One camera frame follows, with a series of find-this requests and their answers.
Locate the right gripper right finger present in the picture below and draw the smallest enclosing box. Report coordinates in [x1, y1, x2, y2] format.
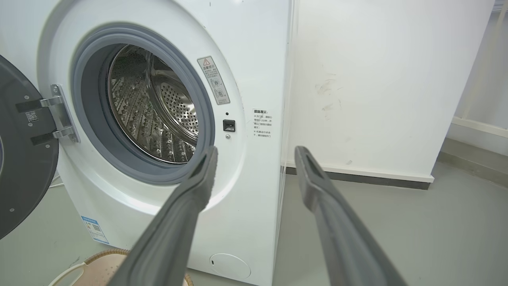
[294, 146, 407, 286]

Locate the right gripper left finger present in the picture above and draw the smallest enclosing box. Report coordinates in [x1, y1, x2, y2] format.
[107, 146, 218, 286]

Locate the cream perforated laundry basket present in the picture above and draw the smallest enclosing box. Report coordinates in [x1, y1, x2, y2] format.
[48, 249, 194, 286]

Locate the stainless steel washing machine drum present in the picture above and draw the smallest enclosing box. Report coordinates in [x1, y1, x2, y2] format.
[107, 44, 199, 164]

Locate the round black washer door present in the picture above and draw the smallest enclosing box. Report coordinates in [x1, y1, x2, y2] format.
[0, 54, 59, 240]

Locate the white and black baseboard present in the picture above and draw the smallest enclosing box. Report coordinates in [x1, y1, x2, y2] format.
[286, 161, 435, 190]

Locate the round white filter cover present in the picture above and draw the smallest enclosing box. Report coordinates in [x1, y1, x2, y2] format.
[209, 253, 252, 280]

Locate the blue energy label sticker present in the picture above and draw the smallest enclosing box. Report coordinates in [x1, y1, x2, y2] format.
[81, 216, 110, 244]

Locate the grey rubber door gasket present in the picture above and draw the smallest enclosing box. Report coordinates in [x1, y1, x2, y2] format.
[71, 25, 216, 185]

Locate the printed text notice sticker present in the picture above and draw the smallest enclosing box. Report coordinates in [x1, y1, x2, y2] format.
[252, 108, 273, 139]

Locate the grey warning sticker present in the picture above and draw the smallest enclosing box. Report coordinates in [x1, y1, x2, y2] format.
[197, 56, 231, 105]

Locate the silver door hinge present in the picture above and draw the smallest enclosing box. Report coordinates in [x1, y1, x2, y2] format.
[40, 83, 80, 143]

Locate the white front-load washing machine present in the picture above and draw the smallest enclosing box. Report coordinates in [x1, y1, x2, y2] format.
[0, 0, 295, 286]

